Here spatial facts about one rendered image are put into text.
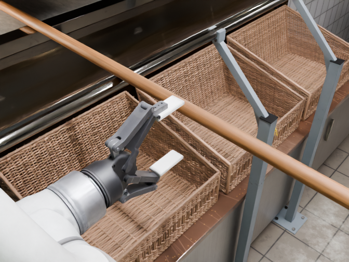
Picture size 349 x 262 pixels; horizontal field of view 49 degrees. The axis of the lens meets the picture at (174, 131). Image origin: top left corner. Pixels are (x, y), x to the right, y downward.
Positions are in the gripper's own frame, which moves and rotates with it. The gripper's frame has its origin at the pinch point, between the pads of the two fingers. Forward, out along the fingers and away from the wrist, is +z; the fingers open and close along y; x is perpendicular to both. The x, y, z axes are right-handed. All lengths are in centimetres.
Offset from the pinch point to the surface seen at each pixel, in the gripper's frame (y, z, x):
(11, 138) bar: 2.4, -20.9, -24.6
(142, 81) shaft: -0.9, 7.3, -16.0
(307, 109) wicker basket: 57, 102, -9
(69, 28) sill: 5, 20, -61
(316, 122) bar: 53, 92, -1
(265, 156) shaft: -0.2, 5.3, 16.8
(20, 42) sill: 3, 3, -61
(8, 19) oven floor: 2, 8, -75
